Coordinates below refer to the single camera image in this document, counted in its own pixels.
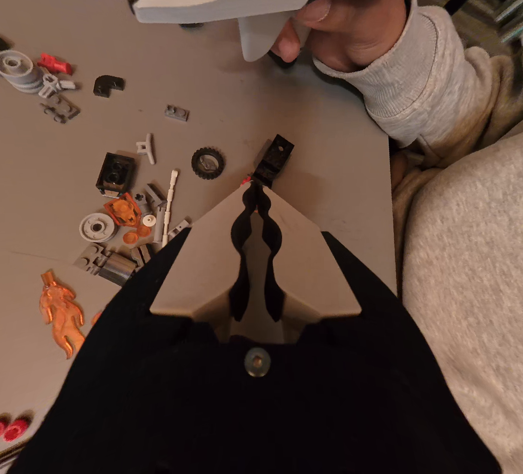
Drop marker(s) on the small grey lego plate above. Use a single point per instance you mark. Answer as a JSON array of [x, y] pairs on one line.
[[177, 113]]

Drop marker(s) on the white round lego stud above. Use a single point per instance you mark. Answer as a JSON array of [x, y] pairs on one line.
[[149, 220]]

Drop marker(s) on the grey lego wheel rim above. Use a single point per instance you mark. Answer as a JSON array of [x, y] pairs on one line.
[[30, 83], [98, 228], [16, 65]]

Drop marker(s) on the orange round lego stud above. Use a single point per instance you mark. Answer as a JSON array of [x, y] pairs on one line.
[[130, 238], [144, 231]]

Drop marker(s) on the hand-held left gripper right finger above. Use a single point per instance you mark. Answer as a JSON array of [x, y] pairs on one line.
[[314, 273]]

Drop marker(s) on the grey lego technic piece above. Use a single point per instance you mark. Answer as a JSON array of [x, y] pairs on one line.
[[153, 196]]

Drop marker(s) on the partly built lego model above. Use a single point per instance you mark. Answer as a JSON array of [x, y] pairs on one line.
[[274, 157]]

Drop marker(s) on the orange transparent lego flame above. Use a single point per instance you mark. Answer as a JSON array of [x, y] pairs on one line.
[[61, 310]]

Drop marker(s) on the red round lego piece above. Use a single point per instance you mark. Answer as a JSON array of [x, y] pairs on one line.
[[16, 429]]

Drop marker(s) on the black lego tyre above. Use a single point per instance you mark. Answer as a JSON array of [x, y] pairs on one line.
[[208, 163]]

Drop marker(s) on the grey lego grille piece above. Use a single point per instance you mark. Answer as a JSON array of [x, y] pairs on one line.
[[142, 255]]

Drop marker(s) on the grey lego clip piece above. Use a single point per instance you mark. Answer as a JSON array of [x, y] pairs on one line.
[[179, 228]]

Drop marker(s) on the person's grey trouser leg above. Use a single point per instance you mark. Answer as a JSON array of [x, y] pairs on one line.
[[470, 277]]

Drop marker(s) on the dark grey lego cylinder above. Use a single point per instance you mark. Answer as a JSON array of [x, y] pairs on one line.
[[118, 269]]

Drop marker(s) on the black square lego brick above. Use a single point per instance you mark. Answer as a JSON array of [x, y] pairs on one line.
[[114, 173]]

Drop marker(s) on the light grey lego axle connector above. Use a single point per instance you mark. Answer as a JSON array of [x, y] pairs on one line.
[[53, 85]]

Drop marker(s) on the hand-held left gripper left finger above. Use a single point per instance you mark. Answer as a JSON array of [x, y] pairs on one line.
[[192, 269]]

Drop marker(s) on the small orange lego piece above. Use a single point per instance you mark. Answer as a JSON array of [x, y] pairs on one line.
[[96, 318]]

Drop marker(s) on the person's right hand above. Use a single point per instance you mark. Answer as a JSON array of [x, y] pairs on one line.
[[355, 28]]

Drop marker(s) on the person's right forearm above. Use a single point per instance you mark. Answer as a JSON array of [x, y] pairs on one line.
[[416, 85]]

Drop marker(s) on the dark grey lego hinge plate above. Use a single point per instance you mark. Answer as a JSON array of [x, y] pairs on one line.
[[61, 108]]

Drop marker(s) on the black curved lego brick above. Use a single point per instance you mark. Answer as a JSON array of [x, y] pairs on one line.
[[107, 85]]

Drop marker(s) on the light grey lego T piece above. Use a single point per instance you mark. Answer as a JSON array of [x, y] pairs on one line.
[[149, 151]]

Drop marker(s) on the white lego bar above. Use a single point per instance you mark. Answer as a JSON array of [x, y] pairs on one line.
[[169, 204]]

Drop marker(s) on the grey lego pin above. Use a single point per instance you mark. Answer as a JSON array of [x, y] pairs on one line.
[[159, 222]]

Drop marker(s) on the red lego connector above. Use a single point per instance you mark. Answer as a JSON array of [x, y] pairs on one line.
[[55, 64]]

